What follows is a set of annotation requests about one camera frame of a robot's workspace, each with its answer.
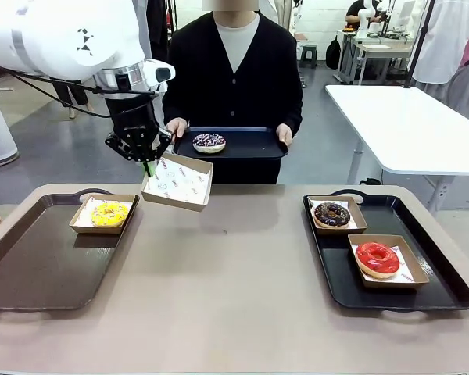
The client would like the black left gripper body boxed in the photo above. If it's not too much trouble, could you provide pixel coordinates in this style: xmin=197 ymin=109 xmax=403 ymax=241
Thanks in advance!
xmin=106 ymin=93 xmax=159 ymax=162

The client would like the purple white sprinkled donut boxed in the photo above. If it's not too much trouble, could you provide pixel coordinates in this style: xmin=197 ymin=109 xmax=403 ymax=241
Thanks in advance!
xmin=192 ymin=133 xmax=227 ymax=155

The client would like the brown cardboard food box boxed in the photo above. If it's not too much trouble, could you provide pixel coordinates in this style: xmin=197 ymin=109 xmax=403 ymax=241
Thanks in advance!
xmin=346 ymin=233 xmax=431 ymax=291
xmin=140 ymin=152 xmax=214 ymax=213
xmin=306 ymin=195 xmax=368 ymax=237
xmin=68 ymin=193 xmax=141 ymax=235

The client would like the yellow sprinkled donut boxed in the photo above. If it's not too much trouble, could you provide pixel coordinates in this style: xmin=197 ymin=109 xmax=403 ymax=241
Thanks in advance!
xmin=90 ymin=201 xmax=131 ymax=227

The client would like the small black serving tray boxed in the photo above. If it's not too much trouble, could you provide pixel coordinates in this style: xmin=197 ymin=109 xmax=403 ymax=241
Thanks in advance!
xmin=173 ymin=125 xmax=290 ymax=160

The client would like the chocolate glazed donut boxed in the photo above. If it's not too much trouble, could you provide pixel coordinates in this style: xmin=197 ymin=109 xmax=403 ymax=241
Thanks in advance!
xmin=313 ymin=202 xmax=352 ymax=229

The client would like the red glazed donut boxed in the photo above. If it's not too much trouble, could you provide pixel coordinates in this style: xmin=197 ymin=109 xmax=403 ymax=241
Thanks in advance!
xmin=355 ymin=241 xmax=401 ymax=280

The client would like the person's left forearm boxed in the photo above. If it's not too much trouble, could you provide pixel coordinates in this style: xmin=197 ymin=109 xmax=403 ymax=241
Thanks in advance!
xmin=277 ymin=77 xmax=304 ymax=132

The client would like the person's right forearm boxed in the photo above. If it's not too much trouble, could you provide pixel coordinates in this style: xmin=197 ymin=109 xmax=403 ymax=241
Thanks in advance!
xmin=162 ymin=81 xmax=191 ymax=124

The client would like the brown plastic serving tray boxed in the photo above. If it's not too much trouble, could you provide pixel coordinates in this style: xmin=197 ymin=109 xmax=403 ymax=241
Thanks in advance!
xmin=0 ymin=188 xmax=141 ymax=313

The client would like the large black serving tray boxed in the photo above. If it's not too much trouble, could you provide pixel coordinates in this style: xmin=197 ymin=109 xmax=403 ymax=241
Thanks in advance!
xmin=302 ymin=189 xmax=469 ymax=313

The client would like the person's right hand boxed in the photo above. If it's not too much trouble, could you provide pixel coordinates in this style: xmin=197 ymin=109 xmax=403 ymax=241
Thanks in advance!
xmin=164 ymin=118 xmax=188 ymax=144

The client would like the person's left hand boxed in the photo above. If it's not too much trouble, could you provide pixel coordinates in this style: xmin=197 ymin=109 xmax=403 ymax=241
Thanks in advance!
xmin=276 ymin=123 xmax=294 ymax=145

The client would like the mannequin in dark suit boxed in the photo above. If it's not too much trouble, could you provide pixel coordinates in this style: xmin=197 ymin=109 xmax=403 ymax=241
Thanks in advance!
xmin=53 ymin=82 xmax=97 ymax=120

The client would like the person's torso black cardigan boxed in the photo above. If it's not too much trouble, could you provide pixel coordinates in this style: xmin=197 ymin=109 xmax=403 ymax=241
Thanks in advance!
xmin=162 ymin=10 xmax=304 ymax=185

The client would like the grey plastic stool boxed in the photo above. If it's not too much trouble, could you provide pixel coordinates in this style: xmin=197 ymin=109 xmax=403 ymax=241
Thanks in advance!
xmin=299 ymin=44 xmax=319 ymax=70

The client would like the black backpack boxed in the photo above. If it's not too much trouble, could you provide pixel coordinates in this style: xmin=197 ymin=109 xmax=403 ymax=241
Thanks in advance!
xmin=325 ymin=35 xmax=342 ymax=70

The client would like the background person black shirt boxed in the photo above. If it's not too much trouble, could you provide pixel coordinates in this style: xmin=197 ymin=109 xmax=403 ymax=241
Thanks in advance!
xmin=343 ymin=0 xmax=371 ymax=28

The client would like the grey background workbench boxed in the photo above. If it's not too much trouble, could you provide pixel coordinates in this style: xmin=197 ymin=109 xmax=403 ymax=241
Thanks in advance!
xmin=338 ymin=29 xmax=415 ymax=85

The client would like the white rounded table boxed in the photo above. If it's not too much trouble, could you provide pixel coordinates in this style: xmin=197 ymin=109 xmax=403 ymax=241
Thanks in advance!
xmin=324 ymin=84 xmax=469 ymax=212

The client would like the black slanted pole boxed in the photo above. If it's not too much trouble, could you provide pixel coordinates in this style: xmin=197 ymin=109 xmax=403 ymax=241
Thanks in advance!
xmin=403 ymin=0 xmax=437 ymax=90

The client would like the white hanging shirt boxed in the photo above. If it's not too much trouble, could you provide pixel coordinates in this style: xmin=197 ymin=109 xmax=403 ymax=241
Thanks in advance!
xmin=412 ymin=0 xmax=469 ymax=85

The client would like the grey garment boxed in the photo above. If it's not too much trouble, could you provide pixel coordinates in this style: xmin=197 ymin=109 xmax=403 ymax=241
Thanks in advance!
xmin=447 ymin=62 xmax=469 ymax=114

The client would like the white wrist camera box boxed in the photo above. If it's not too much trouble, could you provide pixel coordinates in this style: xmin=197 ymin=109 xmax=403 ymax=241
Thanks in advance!
xmin=143 ymin=58 xmax=177 ymax=85

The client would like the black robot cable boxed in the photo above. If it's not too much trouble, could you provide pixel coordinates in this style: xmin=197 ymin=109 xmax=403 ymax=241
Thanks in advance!
xmin=0 ymin=58 xmax=157 ymax=119

